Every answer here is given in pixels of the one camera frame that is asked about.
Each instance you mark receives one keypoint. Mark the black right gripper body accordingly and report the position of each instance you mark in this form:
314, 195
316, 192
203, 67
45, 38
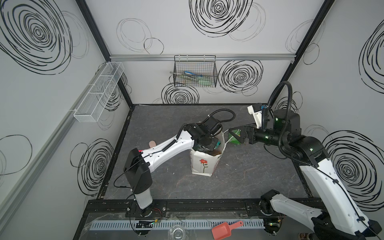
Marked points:
259, 135

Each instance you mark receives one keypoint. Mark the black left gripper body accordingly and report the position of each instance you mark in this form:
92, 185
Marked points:
211, 142

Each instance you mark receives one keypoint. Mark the green snack packet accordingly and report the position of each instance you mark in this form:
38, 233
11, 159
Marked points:
237, 136

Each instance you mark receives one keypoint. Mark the white paper bag red flower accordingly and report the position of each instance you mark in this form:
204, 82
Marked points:
204, 164

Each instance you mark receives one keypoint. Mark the beige pink eraser block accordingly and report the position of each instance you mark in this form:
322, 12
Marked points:
152, 144

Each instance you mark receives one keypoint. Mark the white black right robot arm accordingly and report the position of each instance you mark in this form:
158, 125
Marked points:
342, 219

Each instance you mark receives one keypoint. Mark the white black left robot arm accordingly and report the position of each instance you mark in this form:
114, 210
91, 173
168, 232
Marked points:
140, 165

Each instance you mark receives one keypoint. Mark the red plastic scoop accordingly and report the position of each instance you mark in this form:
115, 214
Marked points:
224, 230

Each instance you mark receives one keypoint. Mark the clear glass bowl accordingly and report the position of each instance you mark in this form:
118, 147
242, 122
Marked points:
177, 232

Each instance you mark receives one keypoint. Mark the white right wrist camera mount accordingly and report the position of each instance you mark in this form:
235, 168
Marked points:
256, 111

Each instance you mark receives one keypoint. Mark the black wire wall basket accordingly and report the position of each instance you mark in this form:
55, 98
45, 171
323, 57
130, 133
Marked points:
198, 74

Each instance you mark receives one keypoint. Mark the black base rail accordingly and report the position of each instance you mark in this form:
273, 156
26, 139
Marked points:
249, 207

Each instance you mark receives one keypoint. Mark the aluminium wall rail back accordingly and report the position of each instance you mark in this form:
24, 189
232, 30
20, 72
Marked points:
203, 57

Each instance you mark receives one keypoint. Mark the aluminium wall rail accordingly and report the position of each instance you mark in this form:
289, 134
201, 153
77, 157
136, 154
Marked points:
203, 57
37, 164

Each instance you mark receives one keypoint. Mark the grey slotted cable duct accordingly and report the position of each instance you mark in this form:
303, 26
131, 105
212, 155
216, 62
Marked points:
127, 225

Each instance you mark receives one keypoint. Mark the clear plastic wall shelf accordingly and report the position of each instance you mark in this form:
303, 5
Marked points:
97, 97

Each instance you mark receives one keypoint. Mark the black corner frame post right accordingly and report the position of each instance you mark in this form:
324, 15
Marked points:
313, 27

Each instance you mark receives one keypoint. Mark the black corner frame post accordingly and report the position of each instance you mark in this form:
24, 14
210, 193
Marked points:
313, 27
86, 12

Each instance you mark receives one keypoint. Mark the black corner frame post left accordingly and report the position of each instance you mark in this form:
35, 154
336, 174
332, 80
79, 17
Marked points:
86, 12

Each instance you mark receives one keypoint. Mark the aluminium wall rail left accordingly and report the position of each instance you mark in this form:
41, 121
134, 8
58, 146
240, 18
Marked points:
37, 164

